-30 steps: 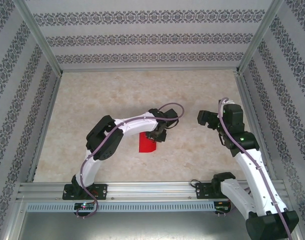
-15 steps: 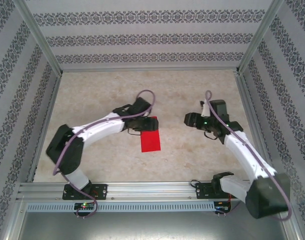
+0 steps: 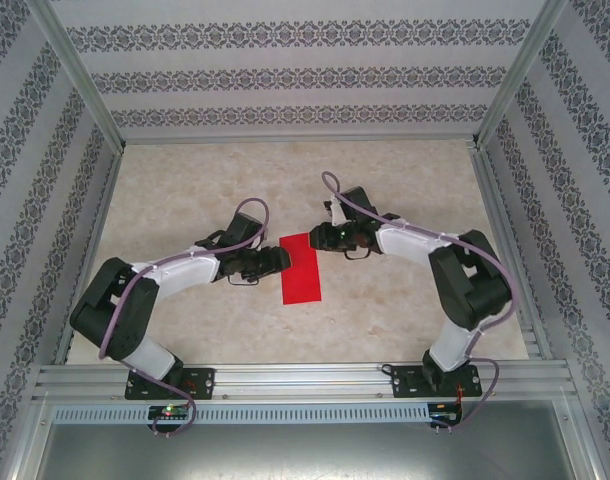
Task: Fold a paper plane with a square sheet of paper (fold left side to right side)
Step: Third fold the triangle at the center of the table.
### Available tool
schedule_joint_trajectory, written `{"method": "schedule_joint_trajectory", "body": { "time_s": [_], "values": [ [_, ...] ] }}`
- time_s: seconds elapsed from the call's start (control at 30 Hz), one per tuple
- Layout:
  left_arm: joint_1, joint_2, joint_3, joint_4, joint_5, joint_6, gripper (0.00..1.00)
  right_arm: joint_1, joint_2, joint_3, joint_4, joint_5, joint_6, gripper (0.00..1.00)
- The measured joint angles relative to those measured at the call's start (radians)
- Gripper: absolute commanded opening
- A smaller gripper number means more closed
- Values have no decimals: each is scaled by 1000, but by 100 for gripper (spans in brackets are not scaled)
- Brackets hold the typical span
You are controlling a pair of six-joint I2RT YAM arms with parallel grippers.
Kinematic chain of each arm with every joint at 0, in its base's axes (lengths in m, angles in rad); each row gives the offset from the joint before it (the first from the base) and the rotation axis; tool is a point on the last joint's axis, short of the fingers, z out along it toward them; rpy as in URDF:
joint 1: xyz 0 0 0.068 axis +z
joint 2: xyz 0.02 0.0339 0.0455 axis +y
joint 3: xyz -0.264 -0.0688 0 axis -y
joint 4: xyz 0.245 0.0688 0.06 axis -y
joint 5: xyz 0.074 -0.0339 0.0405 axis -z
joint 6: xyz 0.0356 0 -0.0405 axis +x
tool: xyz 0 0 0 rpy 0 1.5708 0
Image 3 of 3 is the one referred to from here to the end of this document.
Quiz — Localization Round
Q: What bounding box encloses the red paper sheet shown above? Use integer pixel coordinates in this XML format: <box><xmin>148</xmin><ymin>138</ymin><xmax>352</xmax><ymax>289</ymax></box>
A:
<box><xmin>278</xmin><ymin>232</ymin><xmax>324</xmax><ymax>305</ymax></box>

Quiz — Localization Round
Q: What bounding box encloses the grey sheet metal tray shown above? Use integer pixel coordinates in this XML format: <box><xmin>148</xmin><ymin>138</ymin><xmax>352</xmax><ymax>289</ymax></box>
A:
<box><xmin>4</xmin><ymin>399</ymin><xmax>606</xmax><ymax>480</ymax></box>

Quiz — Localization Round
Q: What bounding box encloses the small circuit board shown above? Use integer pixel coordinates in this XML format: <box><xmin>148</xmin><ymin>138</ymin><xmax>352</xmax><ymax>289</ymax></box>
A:
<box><xmin>148</xmin><ymin>404</ymin><xmax>192</xmax><ymax>426</ymax></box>
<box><xmin>429</xmin><ymin>402</ymin><xmax>464</xmax><ymax>426</ymax></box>

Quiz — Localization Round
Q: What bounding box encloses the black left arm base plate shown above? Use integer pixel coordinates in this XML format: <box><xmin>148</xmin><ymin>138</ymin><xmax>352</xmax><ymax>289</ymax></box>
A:
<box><xmin>124</xmin><ymin>367</ymin><xmax>217</xmax><ymax>401</ymax></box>

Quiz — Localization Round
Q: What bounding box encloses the aluminium mounting rail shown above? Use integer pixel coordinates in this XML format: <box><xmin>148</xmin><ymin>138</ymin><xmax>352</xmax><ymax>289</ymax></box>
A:
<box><xmin>32</xmin><ymin>357</ymin><xmax>581</xmax><ymax>401</ymax></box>

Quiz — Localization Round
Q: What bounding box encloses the aluminium table side rail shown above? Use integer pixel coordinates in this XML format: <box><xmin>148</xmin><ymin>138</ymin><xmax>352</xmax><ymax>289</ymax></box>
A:
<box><xmin>467</xmin><ymin>144</ymin><xmax>554</xmax><ymax>361</ymax></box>
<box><xmin>52</xmin><ymin>147</ymin><xmax>124</xmax><ymax>366</ymax></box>

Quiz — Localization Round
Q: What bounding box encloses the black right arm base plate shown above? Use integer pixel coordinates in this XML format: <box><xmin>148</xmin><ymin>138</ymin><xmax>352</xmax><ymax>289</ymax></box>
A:
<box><xmin>390</xmin><ymin>363</ymin><xmax>484</xmax><ymax>400</ymax></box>

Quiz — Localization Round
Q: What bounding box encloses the slotted grey cable duct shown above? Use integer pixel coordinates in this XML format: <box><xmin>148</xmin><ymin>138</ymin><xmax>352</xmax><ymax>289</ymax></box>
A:
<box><xmin>52</xmin><ymin>403</ymin><xmax>431</xmax><ymax>425</ymax></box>

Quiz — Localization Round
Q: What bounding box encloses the aluminium frame post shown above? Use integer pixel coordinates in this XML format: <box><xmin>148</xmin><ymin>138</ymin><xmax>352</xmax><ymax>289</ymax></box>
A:
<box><xmin>472</xmin><ymin>0</ymin><xmax>571</xmax><ymax>149</ymax></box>
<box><xmin>27</xmin><ymin>0</ymin><xmax>126</xmax><ymax>154</ymax></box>

